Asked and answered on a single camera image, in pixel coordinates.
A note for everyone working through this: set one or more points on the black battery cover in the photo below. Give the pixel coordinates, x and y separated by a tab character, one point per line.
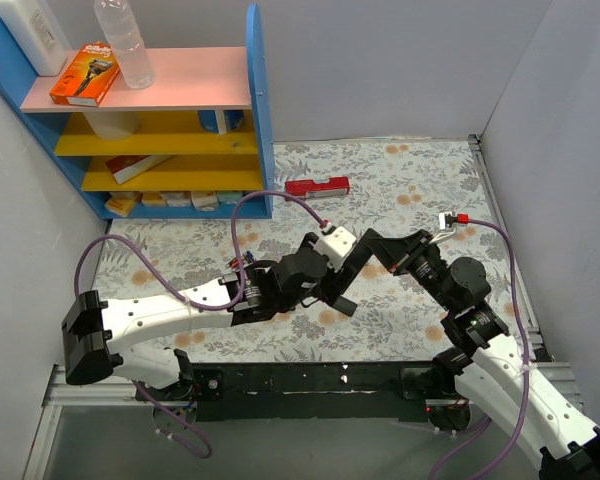
344	306

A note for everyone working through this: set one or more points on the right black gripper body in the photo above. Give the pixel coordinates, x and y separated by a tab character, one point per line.
410	253

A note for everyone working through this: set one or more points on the blue white small box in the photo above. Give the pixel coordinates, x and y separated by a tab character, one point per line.
229	197

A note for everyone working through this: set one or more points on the blue multicolour shelf unit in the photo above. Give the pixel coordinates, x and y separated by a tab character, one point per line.
188	80

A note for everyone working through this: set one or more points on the red rectangular box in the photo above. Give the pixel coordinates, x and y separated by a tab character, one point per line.
314	189

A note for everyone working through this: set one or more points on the white plastic bottle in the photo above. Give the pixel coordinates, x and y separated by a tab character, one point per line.
33	31

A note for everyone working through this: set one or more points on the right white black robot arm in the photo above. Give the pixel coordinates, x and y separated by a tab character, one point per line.
490	366

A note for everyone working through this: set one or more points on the white cylinder container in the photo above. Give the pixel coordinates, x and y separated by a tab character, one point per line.
112	126

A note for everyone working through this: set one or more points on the yellow white small box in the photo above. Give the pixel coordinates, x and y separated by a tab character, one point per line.
153	199

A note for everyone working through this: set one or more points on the clear plastic water bottle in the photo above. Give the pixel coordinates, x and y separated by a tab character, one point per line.
122	33

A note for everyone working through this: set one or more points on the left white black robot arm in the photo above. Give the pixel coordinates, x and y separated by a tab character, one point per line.
104	338

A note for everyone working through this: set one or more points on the orange razor box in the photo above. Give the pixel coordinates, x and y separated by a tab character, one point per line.
88	78

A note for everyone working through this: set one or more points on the red white flat box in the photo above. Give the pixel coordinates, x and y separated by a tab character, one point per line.
126	167

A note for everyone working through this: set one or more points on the floral patterned table mat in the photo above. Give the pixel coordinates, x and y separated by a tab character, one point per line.
397	188

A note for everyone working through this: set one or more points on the white red small box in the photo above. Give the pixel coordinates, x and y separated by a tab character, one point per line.
204	200

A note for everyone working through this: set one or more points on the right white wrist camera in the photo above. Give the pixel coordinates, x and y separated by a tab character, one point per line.
448	221

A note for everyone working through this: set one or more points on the orange yellow small box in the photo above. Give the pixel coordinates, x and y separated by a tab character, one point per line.
122	204

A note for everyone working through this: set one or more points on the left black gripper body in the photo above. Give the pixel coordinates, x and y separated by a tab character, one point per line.
337	275

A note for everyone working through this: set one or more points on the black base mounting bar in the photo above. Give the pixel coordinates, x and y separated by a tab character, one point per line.
408	391

